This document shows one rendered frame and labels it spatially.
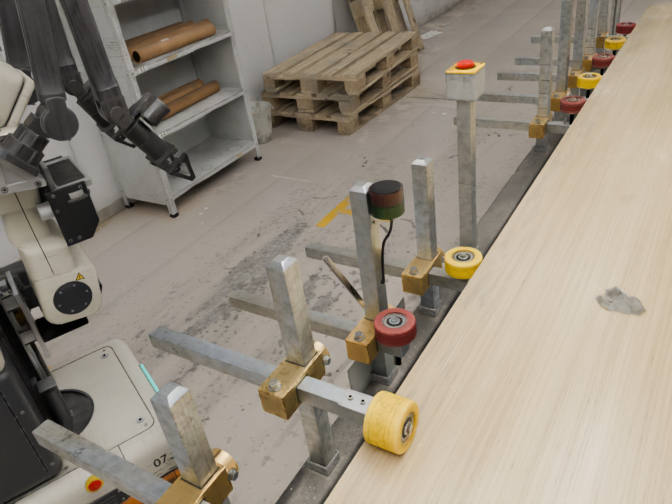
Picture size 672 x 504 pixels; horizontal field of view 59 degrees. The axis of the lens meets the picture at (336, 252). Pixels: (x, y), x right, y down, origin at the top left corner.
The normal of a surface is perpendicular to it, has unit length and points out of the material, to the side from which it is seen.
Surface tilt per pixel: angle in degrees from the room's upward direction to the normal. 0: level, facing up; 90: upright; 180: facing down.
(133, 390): 0
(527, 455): 0
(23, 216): 90
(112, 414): 0
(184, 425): 90
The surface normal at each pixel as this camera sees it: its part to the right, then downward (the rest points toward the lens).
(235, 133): -0.51, 0.51
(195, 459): 0.85, 0.18
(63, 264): 0.57, 0.37
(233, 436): -0.13, -0.84
